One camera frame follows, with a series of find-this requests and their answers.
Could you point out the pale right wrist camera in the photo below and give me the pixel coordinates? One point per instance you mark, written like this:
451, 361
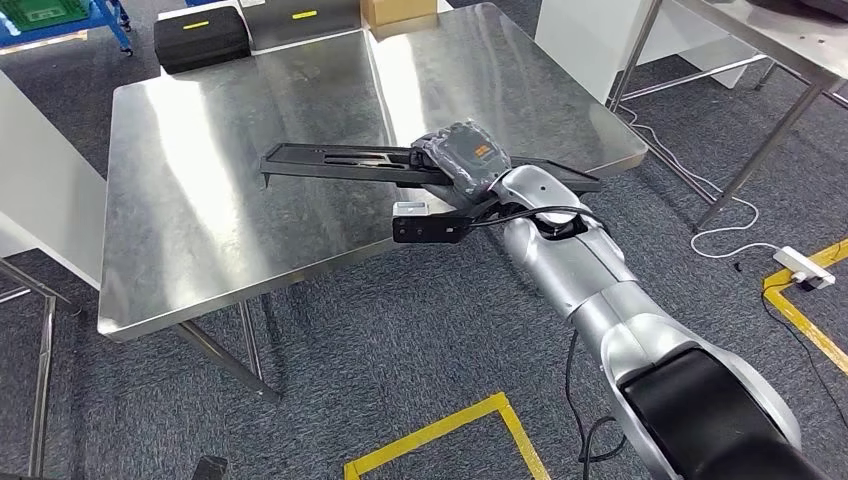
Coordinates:
424, 228

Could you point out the blue cart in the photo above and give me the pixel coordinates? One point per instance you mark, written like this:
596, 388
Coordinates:
109, 13

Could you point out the steel table frame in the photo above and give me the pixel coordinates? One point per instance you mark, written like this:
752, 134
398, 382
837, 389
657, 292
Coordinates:
41, 397

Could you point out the long black plastic part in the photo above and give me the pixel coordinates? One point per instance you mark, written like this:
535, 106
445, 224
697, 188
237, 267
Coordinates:
331, 166

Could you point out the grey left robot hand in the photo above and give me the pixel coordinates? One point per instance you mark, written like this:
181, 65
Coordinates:
210, 469

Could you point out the black power plug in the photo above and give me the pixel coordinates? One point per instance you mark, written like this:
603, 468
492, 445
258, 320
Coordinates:
805, 285

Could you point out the white power strip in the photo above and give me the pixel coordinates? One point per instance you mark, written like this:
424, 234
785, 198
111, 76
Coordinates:
802, 265

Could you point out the yellow floor tape square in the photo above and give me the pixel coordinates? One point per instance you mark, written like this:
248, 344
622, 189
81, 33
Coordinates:
430, 428
811, 336

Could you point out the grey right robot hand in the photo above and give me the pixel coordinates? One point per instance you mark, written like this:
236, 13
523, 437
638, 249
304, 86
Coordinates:
470, 159

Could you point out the brown cardboard box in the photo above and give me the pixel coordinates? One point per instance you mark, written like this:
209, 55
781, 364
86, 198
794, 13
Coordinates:
397, 13

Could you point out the grey case yellow label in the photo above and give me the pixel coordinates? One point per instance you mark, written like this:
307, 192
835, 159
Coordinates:
291, 33

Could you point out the green tray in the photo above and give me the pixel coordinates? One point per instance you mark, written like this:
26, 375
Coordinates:
40, 13

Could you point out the white cabinet panel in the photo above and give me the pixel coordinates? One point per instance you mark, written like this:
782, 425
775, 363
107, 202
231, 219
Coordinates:
583, 40

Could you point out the black case yellow label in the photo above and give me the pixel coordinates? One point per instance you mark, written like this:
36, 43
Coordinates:
199, 43

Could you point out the stainless steel table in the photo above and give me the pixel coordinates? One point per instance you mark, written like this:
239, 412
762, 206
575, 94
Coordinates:
782, 46

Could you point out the stainless steel workbench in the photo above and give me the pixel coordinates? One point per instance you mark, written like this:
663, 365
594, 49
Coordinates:
497, 79
199, 199

